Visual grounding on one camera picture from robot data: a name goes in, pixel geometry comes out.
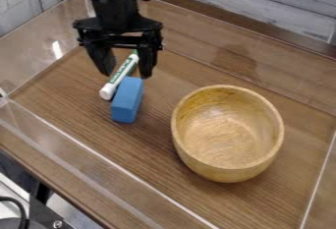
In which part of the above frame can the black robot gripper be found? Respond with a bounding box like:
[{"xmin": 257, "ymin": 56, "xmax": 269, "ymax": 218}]
[{"xmin": 74, "ymin": 0, "xmax": 163, "ymax": 80}]

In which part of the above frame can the blue rectangular block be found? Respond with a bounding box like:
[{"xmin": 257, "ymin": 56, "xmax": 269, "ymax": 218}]
[{"xmin": 111, "ymin": 77, "xmax": 145, "ymax": 124}]

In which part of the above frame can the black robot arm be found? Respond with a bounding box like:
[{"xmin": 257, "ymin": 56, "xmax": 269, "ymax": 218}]
[{"xmin": 73, "ymin": 0, "xmax": 163, "ymax": 79}]

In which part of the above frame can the light brown wooden bowl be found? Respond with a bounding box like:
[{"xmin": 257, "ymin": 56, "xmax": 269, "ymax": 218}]
[{"xmin": 171, "ymin": 85, "xmax": 286, "ymax": 183}]

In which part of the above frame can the green and white marker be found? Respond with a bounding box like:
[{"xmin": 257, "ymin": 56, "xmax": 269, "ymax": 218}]
[{"xmin": 99, "ymin": 50, "xmax": 139, "ymax": 100}]

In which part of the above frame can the clear acrylic tray wall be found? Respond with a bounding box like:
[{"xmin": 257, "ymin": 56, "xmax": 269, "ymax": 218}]
[{"xmin": 0, "ymin": 0, "xmax": 336, "ymax": 229}]

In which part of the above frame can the black metal table frame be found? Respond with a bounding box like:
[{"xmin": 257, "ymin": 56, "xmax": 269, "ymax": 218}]
[{"xmin": 0, "ymin": 150, "xmax": 74, "ymax": 229}]

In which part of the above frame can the black cable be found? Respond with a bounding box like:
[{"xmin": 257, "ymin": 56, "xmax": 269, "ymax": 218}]
[{"xmin": 0, "ymin": 196, "xmax": 33, "ymax": 229}]

